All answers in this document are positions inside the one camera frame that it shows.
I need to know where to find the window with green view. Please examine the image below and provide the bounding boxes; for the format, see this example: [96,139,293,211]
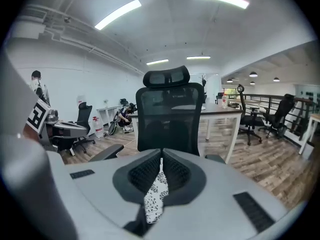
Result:
[222,87,238,100]

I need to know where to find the long wooden table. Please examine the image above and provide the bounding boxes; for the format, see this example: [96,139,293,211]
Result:
[227,98,261,110]

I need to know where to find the white ceiling pipe bundle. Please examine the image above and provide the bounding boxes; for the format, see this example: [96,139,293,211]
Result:
[44,25,145,75]

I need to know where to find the dark wooden table white legs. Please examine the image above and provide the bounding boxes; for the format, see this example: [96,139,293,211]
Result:
[129,102,245,165]

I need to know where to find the white low shelf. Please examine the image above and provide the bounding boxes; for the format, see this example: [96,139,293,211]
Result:
[96,105,123,127]

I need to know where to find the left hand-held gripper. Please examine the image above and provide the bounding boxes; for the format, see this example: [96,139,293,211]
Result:
[26,98,90,153]

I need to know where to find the white air conditioner unit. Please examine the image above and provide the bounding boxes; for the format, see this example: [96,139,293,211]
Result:
[14,8,47,39]

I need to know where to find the white wall display panel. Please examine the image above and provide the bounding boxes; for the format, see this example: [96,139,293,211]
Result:
[294,83,320,102]

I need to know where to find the black coat stand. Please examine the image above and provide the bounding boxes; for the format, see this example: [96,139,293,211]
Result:
[198,75,208,95]

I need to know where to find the black mesh chair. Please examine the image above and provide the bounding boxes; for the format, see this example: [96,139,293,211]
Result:
[88,65,227,165]

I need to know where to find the clear water jug red label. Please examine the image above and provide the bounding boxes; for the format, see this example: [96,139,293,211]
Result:
[92,116,104,139]

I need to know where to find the person's left forearm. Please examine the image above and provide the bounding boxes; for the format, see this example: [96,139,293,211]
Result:
[23,122,41,143]

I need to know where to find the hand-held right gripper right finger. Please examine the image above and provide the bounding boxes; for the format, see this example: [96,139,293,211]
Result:
[147,148,288,240]

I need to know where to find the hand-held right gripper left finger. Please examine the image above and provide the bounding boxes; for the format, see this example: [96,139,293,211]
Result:
[65,148,164,240]

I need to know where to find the black white floral cushion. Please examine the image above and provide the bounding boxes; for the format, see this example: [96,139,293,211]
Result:
[144,157,170,224]

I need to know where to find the grey black bag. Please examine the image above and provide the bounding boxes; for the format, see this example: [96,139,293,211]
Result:
[107,111,121,137]

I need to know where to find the black metal railing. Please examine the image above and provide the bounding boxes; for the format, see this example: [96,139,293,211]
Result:
[239,93,316,140]

